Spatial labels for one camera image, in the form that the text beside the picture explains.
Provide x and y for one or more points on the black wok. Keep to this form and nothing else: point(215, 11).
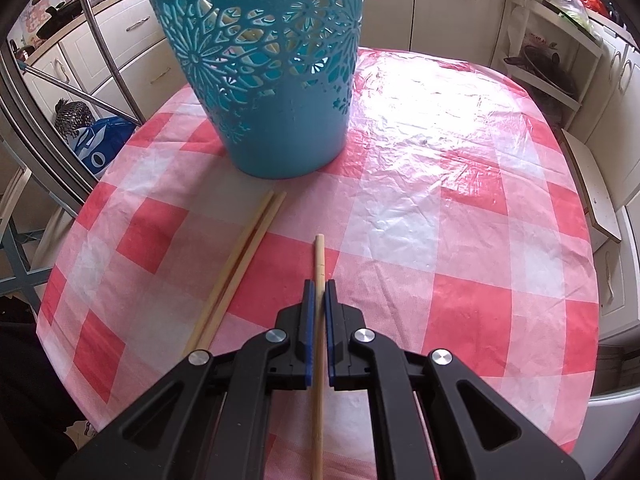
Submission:
point(545, 67)

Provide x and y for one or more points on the chrome chair frame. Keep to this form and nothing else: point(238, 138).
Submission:
point(107, 55)

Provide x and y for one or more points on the cream tall door cabinets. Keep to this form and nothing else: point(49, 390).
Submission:
point(440, 20)

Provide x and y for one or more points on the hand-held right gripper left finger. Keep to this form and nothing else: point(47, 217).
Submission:
point(309, 330)

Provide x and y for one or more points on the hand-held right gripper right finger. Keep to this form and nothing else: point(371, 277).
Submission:
point(330, 330)

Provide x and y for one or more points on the clear bag with greens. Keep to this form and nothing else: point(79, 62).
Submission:
point(572, 10)

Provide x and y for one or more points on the white plastic bin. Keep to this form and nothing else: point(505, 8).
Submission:
point(612, 425)

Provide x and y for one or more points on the white shelf rack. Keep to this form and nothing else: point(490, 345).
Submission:
point(565, 22)

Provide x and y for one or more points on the blue plastic bag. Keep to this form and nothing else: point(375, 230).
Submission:
point(97, 147)

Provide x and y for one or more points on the red packet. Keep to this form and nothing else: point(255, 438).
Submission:
point(595, 4)

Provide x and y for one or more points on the dark textured round object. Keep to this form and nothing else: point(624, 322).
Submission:
point(74, 116)

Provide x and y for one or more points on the white hanging plastic bag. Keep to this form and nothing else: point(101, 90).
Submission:
point(516, 25)

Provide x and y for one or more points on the wooden chopstick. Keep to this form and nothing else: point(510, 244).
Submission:
point(248, 260)
point(318, 260)
point(231, 265)

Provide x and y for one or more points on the blue metal frame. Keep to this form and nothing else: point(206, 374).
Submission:
point(22, 276)

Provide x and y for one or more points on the black lidded pan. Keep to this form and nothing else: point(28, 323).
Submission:
point(57, 17)

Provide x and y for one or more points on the red white checkered tablecloth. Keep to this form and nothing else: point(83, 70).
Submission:
point(450, 260)

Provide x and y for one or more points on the small dark red pot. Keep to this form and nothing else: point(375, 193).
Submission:
point(24, 52)

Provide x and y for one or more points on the cream drawer cabinet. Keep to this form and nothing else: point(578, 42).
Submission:
point(150, 55)

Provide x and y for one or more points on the teal perforated plastic basket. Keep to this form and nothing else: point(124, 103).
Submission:
point(285, 135)

